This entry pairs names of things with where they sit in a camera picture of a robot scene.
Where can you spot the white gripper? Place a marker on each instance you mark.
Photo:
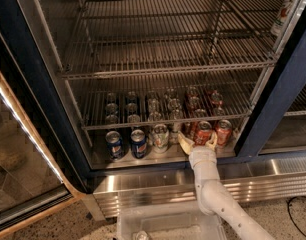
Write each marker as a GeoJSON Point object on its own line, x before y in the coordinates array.
{"type": "Point", "coordinates": [202, 156]}

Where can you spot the red coke can front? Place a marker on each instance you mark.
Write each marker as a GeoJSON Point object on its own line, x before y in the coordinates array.
{"type": "Point", "coordinates": [202, 133]}

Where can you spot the red coke can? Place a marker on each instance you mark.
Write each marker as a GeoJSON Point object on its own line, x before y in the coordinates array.
{"type": "Point", "coordinates": [224, 131]}
{"type": "Point", "coordinates": [202, 133]}

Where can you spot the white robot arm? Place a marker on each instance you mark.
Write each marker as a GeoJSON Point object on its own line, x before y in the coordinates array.
{"type": "Point", "coordinates": [211, 194]}

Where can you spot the red coke can second row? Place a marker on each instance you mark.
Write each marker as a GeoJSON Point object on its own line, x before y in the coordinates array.
{"type": "Point", "coordinates": [190, 128]}

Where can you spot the red coke can right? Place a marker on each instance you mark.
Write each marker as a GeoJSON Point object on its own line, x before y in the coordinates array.
{"type": "Point", "coordinates": [224, 131]}

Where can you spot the white green can second row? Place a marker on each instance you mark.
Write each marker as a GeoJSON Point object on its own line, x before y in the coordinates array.
{"type": "Point", "coordinates": [175, 128]}

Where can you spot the white green soda can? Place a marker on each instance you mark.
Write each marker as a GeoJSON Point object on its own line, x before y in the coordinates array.
{"type": "Point", "coordinates": [160, 134]}

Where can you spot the blue pepsi can right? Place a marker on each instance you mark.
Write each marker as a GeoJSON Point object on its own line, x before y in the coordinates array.
{"type": "Point", "coordinates": [138, 144]}

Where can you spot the blue pepsi can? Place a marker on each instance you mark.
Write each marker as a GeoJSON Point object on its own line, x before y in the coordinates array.
{"type": "Point", "coordinates": [138, 144]}
{"type": "Point", "coordinates": [115, 145]}

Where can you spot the blue pepsi can left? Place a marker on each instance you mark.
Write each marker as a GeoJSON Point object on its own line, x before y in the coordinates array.
{"type": "Point", "coordinates": [115, 145]}

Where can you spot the steel fridge base grille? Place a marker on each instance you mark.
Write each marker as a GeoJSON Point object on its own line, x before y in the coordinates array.
{"type": "Point", "coordinates": [247, 182]}

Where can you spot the blue fridge centre pillar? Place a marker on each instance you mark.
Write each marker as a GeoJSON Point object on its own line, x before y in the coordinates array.
{"type": "Point", "coordinates": [285, 83]}

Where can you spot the can on right upper shelf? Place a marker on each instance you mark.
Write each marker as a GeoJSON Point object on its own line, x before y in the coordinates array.
{"type": "Point", "coordinates": [281, 17]}

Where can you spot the glass fridge door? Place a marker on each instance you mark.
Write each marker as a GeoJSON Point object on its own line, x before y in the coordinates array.
{"type": "Point", "coordinates": [31, 184]}

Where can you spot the clear plastic bin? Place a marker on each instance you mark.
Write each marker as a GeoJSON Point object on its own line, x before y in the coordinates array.
{"type": "Point", "coordinates": [173, 221]}

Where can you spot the lower wire fridge shelf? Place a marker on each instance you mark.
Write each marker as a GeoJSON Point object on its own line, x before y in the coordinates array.
{"type": "Point", "coordinates": [149, 99]}

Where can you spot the wire fridge shelf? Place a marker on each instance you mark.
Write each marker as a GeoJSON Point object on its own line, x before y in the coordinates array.
{"type": "Point", "coordinates": [114, 38]}
{"type": "Point", "coordinates": [149, 99]}

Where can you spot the upper wire fridge shelf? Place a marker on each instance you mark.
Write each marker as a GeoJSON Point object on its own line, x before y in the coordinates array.
{"type": "Point", "coordinates": [114, 38]}

